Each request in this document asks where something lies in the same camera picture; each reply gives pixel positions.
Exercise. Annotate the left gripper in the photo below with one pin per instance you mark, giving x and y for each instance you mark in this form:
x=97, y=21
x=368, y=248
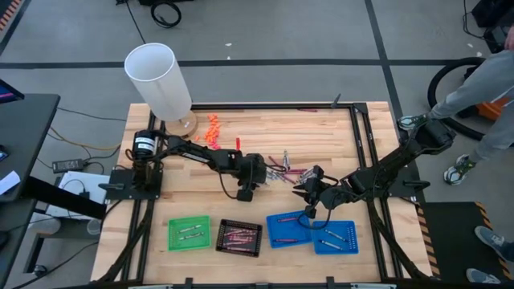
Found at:
x=251, y=168

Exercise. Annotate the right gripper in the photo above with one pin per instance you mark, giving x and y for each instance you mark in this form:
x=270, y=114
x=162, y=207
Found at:
x=321, y=192

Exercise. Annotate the magenta crayon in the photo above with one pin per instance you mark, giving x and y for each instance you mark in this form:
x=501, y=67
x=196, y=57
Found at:
x=286, y=240
x=297, y=170
x=287, y=178
x=287, y=219
x=274, y=160
x=307, y=110
x=297, y=173

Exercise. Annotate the light grey crayon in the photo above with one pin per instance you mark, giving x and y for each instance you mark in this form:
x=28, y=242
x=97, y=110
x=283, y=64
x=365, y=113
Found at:
x=189, y=229
x=191, y=236
x=271, y=173

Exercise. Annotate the blue plastic basket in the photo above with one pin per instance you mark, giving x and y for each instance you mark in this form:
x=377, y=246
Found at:
x=297, y=233
x=349, y=249

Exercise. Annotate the pink crayon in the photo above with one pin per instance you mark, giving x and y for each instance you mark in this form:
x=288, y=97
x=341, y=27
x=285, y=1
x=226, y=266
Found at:
x=241, y=230
x=241, y=233
x=241, y=237
x=237, y=243
x=241, y=249
x=239, y=240

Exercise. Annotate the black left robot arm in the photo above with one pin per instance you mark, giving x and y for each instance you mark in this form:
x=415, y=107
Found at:
x=192, y=150

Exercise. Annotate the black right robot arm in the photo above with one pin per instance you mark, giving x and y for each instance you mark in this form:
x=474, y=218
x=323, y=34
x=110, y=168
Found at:
x=385, y=168

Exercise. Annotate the round wooden lamp base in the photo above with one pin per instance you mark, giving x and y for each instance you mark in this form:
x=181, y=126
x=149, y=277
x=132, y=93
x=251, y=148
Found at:
x=186, y=127

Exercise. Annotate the black plastic basket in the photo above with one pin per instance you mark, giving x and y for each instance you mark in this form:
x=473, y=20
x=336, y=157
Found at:
x=225, y=245

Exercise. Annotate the green plastic basket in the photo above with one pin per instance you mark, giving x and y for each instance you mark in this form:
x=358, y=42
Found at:
x=188, y=245

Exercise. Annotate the white cylindrical lamp shade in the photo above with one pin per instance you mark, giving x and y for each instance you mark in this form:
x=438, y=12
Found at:
x=160, y=84

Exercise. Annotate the person's shoe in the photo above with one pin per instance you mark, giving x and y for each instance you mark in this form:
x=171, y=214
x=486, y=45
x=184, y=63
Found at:
x=459, y=169
x=490, y=238
x=413, y=120
x=480, y=275

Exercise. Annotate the white flat box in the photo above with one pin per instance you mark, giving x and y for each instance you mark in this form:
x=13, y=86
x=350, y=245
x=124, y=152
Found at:
x=94, y=182

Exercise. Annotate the black mat yellow stripes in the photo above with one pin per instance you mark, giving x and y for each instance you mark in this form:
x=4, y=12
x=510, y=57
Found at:
x=454, y=241

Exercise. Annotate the clear plastic cup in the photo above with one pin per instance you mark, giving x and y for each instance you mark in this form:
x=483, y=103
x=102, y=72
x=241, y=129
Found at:
x=93, y=226

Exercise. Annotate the small black adapter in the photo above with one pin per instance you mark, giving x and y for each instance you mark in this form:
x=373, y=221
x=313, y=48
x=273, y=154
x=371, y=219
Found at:
x=85, y=195

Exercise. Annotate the black power brick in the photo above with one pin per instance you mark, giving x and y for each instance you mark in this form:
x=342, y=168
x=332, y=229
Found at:
x=68, y=165

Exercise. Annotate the black box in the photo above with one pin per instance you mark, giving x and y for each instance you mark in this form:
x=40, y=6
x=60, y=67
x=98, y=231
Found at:
x=164, y=1

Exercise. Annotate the black desk beam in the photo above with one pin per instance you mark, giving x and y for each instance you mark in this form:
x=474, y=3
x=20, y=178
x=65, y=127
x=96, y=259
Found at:
x=64, y=197

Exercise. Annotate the orange vacuum cleaner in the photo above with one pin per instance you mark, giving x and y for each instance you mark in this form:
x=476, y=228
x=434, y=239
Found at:
x=490, y=109

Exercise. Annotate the person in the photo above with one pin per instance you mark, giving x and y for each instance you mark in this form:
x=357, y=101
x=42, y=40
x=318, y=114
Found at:
x=482, y=80
x=507, y=251

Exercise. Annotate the black desk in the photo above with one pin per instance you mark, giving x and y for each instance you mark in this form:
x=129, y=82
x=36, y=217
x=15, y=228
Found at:
x=28, y=132

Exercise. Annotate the white paper sheet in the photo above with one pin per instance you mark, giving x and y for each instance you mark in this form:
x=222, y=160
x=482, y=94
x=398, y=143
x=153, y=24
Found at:
x=7, y=182

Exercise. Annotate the small black desk device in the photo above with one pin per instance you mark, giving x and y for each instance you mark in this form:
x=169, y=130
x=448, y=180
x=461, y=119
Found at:
x=2, y=153

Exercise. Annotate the dark monitor screen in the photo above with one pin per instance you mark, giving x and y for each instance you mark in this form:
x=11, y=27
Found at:
x=7, y=93

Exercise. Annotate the orange black hazard tape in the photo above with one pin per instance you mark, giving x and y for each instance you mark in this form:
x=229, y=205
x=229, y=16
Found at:
x=9, y=14

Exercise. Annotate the black metal table frame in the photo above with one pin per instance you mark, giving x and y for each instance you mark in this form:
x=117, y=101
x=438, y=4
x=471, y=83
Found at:
x=273, y=106

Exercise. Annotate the black frame clamp lever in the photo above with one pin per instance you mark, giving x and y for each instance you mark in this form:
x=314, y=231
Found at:
x=335, y=101

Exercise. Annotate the silver aluminium rail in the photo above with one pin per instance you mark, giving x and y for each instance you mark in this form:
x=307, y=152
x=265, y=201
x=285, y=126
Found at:
x=150, y=286
x=373, y=286

